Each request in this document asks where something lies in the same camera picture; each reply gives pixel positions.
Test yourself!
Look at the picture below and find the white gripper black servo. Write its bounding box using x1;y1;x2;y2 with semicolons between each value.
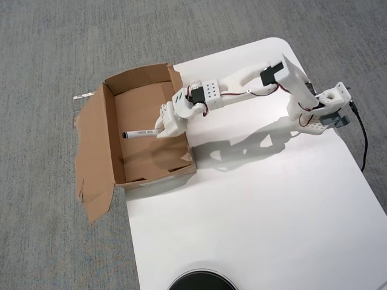
154;101;184;139

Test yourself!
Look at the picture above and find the white marker pen black cap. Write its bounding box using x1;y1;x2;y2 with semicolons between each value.
122;128;163;140

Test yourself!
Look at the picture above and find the open brown cardboard box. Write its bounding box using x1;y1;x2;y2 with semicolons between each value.
73;62;198;224

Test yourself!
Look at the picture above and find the black round disc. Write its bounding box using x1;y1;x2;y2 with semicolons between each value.
167;261;239;290

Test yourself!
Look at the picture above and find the grey table clamp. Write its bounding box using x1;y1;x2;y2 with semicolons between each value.
320;113;351;129

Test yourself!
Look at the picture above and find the black power cable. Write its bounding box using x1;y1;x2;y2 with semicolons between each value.
348;101;369;173

